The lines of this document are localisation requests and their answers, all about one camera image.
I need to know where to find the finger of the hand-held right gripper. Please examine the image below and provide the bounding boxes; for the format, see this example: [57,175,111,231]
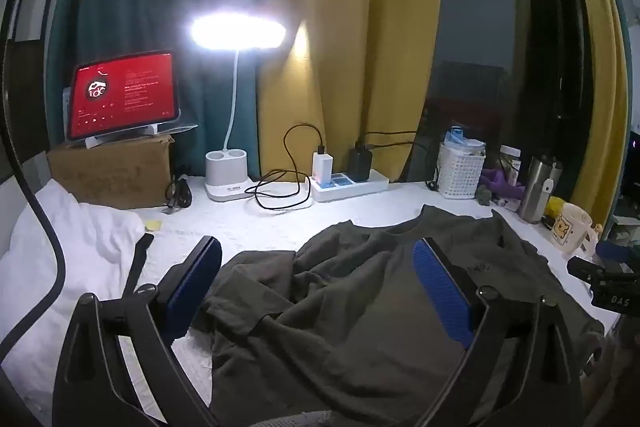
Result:
[567,256,608,283]

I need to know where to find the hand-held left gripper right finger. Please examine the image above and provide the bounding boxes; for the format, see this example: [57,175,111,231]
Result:
[412,237,586,427]

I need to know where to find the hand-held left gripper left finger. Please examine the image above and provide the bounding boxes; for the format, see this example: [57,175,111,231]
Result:
[52,235,223,427]

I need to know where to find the grey-green t-shirt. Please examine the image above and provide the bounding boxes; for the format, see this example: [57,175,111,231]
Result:
[192,204,606,425]

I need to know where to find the cream mug with bear print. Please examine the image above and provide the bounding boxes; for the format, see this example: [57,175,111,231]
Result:
[550,202,598,260]

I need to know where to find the yellow packet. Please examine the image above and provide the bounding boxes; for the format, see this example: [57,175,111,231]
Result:
[542,196,566,220]

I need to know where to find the stainless steel tumbler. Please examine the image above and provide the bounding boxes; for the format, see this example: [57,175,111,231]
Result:
[517,154,563,224]

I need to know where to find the white desk lamp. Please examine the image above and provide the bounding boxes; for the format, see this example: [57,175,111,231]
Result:
[189,9,288,202]

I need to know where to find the purple glove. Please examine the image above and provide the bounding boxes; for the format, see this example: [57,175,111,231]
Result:
[480,167,526,200]

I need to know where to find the white plastic basket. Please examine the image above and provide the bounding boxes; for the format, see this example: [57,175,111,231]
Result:
[437,142,487,198]

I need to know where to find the jar with white lid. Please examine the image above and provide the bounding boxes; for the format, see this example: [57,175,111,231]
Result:
[499,145,522,185]

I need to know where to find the white power strip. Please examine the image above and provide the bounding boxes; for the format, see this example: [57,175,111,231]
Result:
[310,171,391,202]

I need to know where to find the white cloth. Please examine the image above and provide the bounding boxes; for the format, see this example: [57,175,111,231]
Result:
[0,179,151,408]

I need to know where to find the cardboard box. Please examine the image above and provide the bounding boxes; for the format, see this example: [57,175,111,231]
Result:
[47,134,176,210]

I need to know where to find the black charger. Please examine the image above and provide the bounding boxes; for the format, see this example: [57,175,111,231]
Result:
[347,142,373,182]

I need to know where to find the blue plastic packets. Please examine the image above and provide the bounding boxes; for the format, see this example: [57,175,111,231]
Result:
[444,126,487,156]

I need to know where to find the grey tablet stand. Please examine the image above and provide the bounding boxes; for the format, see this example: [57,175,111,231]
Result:
[65,107,198,150]

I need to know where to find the white charger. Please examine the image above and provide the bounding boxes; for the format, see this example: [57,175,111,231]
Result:
[312,146,332,185]

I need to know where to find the yellow curtain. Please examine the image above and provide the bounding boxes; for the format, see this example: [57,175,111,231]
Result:
[257,0,443,185]
[555,0,631,228]

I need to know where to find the tablet with red screen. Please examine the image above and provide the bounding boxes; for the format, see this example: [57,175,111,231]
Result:
[67,51,182,142]

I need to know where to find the black strap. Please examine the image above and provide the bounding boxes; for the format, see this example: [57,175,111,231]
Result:
[122,233,156,298]

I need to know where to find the black cable bundle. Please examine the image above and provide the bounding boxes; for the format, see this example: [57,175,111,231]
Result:
[164,174,194,214]

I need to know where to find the thick black cable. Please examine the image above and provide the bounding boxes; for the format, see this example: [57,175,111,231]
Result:
[0,0,66,363]

